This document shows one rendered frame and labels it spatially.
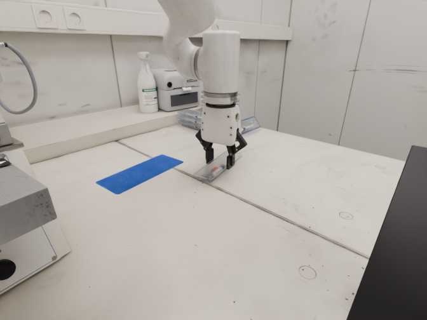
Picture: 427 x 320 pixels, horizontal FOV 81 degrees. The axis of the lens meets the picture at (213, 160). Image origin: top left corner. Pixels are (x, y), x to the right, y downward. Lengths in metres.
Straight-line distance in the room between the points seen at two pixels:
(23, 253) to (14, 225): 0.25
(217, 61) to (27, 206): 0.46
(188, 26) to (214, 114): 0.22
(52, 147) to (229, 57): 0.60
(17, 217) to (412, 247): 0.35
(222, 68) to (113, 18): 0.77
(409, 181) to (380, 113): 1.98
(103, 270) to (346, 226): 0.44
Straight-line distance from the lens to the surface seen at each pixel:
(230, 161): 0.67
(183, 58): 0.62
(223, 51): 0.59
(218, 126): 0.63
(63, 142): 0.92
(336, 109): 2.39
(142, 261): 0.45
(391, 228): 0.33
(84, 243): 0.52
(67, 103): 1.24
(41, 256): 0.49
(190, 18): 0.48
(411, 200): 0.35
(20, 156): 0.49
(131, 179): 0.69
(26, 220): 0.23
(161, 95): 1.16
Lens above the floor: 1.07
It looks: 25 degrees down
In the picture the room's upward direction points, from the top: straight up
